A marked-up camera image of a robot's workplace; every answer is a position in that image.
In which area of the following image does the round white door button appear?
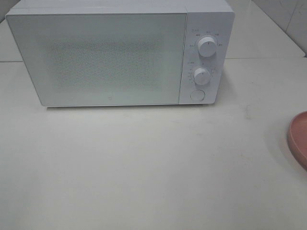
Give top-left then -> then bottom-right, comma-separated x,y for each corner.
190,90 -> 205,102

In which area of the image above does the pink round plate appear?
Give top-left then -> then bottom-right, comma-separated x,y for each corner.
287,111 -> 307,170

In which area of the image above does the white microwave door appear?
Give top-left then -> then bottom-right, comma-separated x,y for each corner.
7,13 -> 186,107

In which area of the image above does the lower white timer knob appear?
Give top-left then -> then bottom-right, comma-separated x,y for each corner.
193,68 -> 211,85

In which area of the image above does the white microwave oven body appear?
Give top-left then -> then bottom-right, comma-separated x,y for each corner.
5,0 -> 235,106

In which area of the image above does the upper white power knob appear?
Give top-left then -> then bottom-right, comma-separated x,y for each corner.
197,35 -> 217,58

